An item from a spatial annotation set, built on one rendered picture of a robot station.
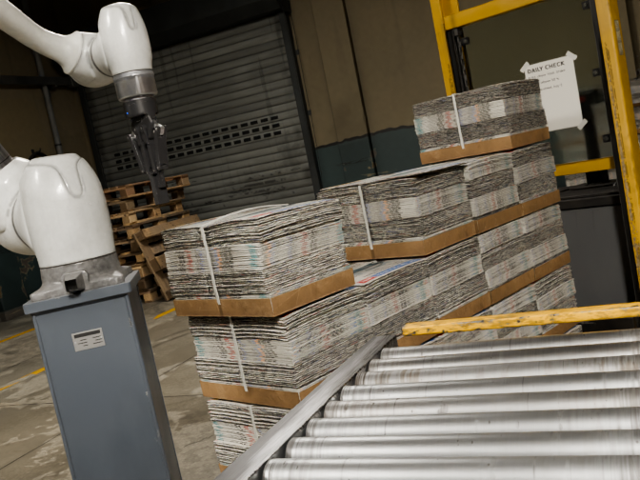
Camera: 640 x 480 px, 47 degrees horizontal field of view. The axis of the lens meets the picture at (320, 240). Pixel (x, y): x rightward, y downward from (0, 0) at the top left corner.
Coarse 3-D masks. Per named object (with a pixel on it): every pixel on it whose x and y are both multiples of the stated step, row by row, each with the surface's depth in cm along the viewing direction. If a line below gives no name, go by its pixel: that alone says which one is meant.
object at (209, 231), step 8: (272, 208) 193; (240, 216) 185; (200, 232) 177; (208, 232) 175; (200, 240) 177; (208, 240) 175; (208, 248) 176; (216, 256) 174; (208, 264) 177; (216, 264) 175; (208, 272) 177; (216, 272) 175; (208, 280) 178; (216, 280) 176; (208, 288) 178; (216, 288) 176; (224, 296) 176
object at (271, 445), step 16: (384, 336) 143; (368, 352) 134; (352, 368) 126; (368, 368) 128; (320, 384) 121; (336, 384) 119; (352, 384) 121; (304, 400) 114; (320, 400) 113; (336, 400) 115; (288, 416) 108; (304, 416) 107; (320, 416) 109; (272, 432) 103; (288, 432) 102; (304, 432) 104; (256, 448) 98; (272, 448) 97; (240, 464) 94; (256, 464) 93
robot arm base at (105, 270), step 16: (112, 256) 150; (48, 272) 145; (64, 272) 144; (80, 272) 143; (96, 272) 145; (112, 272) 147; (128, 272) 158; (48, 288) 143; (64, 288) 143; (80, 288) 141
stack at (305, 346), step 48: (480, 240) 230; (384, 288) 194; (432, 288) 210; (480, 288) 228; (528, 288) 248; (192, 336) 193; (240, 336) 179; (288, 336) 168; (336, 336) 179; (480, 336) 224; (528, 336) 246; (240, 384) 183; (288, 384) 171; (240, 432) 188
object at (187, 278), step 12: (228, 216) 192; (180, 228) 181; (192, 228) 178; (168, 240) 186; (180, 240) 183; (192, 240) 179; (168, 252) 187; (180, 252) 184; (192, 252) 181; (168, 264) 188; (180, 264) 185; (192, 264) 181; (204, 264) 178; (180, 276) 185; (192, 276) 182; (204, 276) 178; (180, 288) 186; (192, 288) 182; (204, 288) 179
